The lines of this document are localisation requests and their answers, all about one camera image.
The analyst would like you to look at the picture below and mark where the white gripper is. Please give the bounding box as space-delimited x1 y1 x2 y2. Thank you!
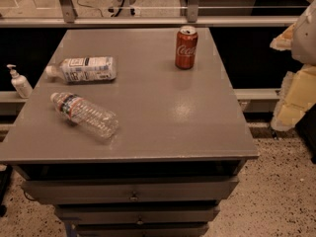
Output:
270 0 316 131

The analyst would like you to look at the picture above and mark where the white labelled plastic bottle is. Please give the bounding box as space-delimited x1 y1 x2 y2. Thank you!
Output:
45 56 117 83

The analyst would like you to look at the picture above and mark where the clear plastic water bottle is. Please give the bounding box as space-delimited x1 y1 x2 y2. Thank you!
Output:
50 92 119 139

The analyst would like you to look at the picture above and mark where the white pump dispenser bottle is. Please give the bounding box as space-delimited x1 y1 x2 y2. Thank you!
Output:
7 64 33 99

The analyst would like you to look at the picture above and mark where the red coca-cola can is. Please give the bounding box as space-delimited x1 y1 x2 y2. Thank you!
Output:
175 26 198 69

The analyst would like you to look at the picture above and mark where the top grey drawer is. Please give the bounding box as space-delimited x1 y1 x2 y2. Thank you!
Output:
22 177 239 204

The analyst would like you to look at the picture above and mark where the grey drawer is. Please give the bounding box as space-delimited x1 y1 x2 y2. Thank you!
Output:
76 223 208 237
55 204 219 225
22 177 239 204

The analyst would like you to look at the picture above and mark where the grey drawer cabinet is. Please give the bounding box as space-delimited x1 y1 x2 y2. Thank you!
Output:
0 28 260 237

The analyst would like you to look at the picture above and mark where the middle grey drawer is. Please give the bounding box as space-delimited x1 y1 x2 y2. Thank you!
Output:
55 204 219 225

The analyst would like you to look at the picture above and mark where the bottom grey drawer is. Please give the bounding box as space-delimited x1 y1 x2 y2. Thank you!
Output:
76 223 208 237

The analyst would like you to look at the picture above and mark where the metal railing frame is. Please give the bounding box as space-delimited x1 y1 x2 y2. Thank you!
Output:
0 0 313 29

